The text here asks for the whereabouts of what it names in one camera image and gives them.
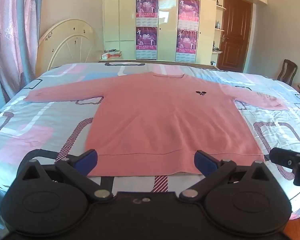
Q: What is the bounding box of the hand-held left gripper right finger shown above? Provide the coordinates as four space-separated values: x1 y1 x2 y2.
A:
179 150 278 202

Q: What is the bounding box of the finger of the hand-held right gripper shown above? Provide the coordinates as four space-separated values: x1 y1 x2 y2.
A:
269 147 300 187

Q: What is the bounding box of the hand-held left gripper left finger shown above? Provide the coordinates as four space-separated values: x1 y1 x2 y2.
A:
17 149 113 202

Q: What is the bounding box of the pink sweater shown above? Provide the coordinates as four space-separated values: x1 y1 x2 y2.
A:
24 71 290 177

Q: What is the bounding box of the bed with patterned sheet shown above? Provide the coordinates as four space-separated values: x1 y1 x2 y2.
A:
0 60 300 233

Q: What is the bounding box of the wooden chair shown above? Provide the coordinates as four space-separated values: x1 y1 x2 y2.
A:
277 59 298 86

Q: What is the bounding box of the stack of books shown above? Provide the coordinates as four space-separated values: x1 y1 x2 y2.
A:
101 49 123 59

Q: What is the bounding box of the cream headboard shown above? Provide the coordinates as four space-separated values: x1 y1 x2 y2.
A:
37 18 104 72

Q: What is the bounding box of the brown wooden door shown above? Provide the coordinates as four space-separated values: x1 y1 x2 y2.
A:
217 0 253 73

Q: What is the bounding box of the cream corner shelf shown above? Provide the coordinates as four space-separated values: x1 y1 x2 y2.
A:
211 4 227 55

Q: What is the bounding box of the cream wardrobe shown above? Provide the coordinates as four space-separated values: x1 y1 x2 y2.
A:
102 0 268 65

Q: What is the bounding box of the pink curtain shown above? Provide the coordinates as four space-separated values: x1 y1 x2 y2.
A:
0 0 44 117

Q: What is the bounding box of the purple wall poster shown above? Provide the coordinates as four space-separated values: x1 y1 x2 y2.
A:
175 28 198 63
136 0 159 18
136 26 158 60
178 0 200 21

